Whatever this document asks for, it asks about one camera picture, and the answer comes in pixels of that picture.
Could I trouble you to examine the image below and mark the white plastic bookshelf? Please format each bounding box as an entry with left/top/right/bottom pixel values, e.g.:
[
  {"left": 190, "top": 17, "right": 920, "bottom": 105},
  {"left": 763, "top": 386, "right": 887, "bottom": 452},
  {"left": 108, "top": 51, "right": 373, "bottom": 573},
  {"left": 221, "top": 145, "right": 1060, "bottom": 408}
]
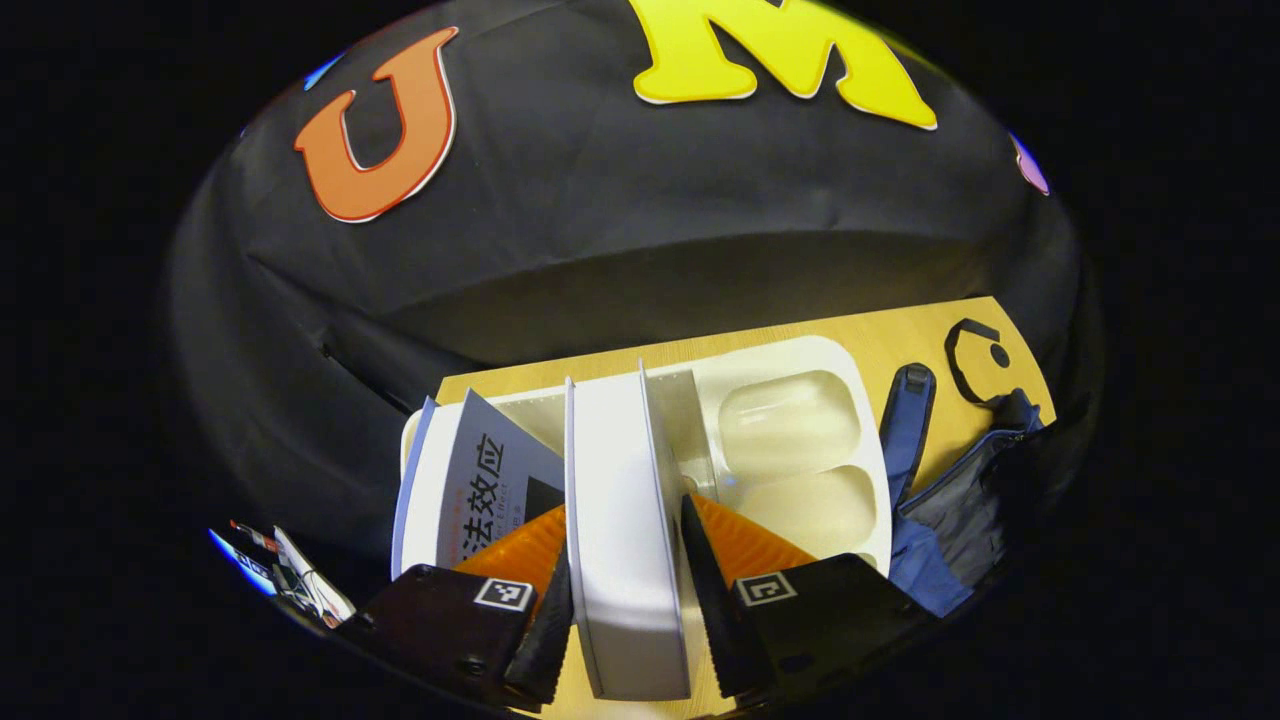
[{"left": 400, "top": 335, "right": 894, "bottom": 601}]

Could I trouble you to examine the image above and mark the black curved strap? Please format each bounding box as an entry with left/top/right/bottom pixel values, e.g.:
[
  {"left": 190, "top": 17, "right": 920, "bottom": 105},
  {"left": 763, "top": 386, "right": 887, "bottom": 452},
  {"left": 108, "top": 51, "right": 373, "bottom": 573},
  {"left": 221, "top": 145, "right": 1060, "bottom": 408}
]
[{"left": 944, "top": 318, "right": 1013, "bottom": 407}]

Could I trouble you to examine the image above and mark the white book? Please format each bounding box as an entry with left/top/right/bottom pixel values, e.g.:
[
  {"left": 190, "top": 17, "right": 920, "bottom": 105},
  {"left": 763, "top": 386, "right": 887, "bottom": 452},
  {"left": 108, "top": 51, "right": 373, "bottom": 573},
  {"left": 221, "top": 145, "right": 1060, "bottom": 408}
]
[{"left": 563, "top": 360, "right": 693, "bottom": 701}]

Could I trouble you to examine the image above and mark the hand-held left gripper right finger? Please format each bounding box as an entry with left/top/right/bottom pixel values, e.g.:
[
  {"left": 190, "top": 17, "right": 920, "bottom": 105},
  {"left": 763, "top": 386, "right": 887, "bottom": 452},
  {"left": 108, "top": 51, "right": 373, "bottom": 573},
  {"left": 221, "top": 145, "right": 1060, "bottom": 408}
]
[{"left": 680, "top": 494, "right": 937, "bottom": 701}]

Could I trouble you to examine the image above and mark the blue schoolbag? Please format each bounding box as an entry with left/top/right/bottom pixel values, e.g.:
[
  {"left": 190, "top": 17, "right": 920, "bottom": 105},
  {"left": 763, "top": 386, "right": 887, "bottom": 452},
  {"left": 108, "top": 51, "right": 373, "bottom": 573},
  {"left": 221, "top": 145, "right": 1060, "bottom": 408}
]
[{"left": 878, "top": 362, "right": 1048, "bottom": 619}]

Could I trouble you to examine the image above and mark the grey book with black print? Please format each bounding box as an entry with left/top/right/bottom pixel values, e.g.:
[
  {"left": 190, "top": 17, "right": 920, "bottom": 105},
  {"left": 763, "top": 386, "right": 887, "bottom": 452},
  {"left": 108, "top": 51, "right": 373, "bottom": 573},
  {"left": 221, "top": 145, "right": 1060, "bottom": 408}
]
[{"left": 390, "top": 388, "right": 568, "bottom": 581}]

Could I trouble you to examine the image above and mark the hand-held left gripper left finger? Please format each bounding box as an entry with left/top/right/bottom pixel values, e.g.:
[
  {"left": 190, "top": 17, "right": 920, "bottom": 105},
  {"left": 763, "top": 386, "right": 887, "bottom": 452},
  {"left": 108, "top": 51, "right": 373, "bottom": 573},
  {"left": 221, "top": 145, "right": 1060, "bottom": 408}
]
[{"left": 340, "top": 505, "right": 574, "bottom": 714}]

